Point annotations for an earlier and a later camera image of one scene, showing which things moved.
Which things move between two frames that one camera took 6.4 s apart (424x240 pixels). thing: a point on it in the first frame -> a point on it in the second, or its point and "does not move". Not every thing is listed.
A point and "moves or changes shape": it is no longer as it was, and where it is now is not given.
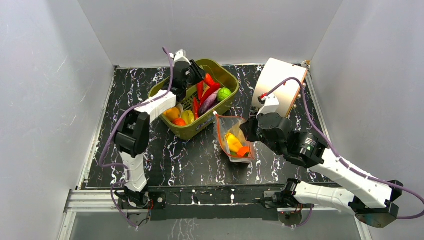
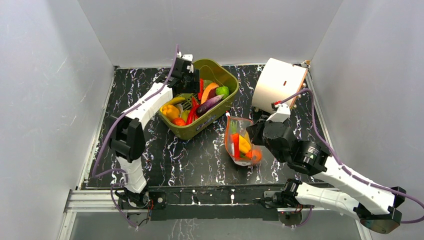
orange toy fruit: [241, 152] -> [255, 155]
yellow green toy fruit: [188, 116] does not move
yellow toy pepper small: [171, 113] does not move
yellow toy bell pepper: [234, 144] -> [244, 143]
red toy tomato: [179, 122] does not move
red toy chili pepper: [213, 85] -> [193, 115]
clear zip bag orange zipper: [232, 139] moves or changes shape
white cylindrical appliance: [270, 73] does not move
